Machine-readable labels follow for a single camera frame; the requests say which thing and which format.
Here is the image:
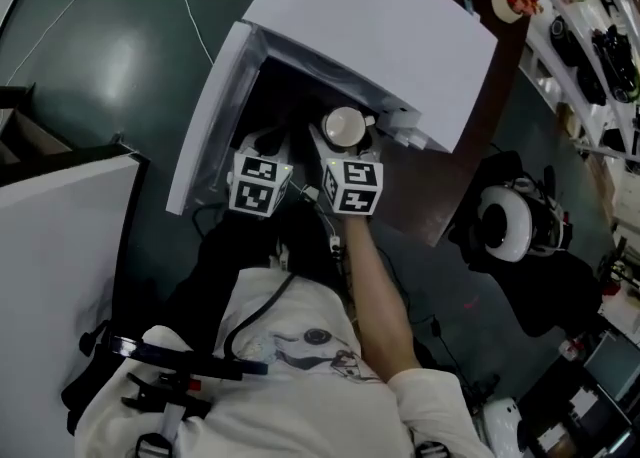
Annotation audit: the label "white and black backpack rig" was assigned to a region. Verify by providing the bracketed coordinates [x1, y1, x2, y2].
[474, 175, 574, 263]

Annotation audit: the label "person's white shirt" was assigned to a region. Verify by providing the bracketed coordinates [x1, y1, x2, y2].
[74, 265, 496, 458]

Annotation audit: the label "person's legs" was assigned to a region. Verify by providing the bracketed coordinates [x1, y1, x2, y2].
[277, 200, 351, 307]

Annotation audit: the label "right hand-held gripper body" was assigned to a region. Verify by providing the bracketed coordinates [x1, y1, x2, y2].
[319, 145, 386, 217]

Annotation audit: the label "person's left forearm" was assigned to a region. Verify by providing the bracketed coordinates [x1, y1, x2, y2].
[164, 208, 289, 347]

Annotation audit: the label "brown cardboard box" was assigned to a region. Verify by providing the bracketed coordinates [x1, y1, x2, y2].
[0, 83, 76, 187]

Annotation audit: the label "person's right forearm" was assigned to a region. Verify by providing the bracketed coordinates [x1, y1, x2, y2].
[342, 213, 424, 375]

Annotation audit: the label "white shelving rack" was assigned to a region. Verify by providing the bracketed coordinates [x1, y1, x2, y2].
[492, 0, 640, 162]

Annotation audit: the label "white ceramic mug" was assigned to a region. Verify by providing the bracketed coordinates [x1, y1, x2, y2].
[319, 105, 376, 152]

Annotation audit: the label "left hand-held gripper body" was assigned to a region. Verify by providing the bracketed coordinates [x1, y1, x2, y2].
[227, 148, 295, 220]

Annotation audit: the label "black headset gear with cables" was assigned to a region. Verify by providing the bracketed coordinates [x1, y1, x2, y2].
[592, 24, 640, 103]

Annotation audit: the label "white microwave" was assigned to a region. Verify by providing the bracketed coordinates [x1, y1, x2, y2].
[164, 0, 500, 217]

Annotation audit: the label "dark wooden table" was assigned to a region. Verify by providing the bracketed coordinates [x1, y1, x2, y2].
[219, 0, 531, 247]

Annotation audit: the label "white floor cable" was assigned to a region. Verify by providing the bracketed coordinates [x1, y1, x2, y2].
[4, 0, 134, 87]
[172, 0, 216, 65]

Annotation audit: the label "black waist strap device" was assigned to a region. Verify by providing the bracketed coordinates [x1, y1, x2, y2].
[107, 334, 271, 380]

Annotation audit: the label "white desk panel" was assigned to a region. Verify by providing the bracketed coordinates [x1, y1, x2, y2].
[0, 153, 151, 458]

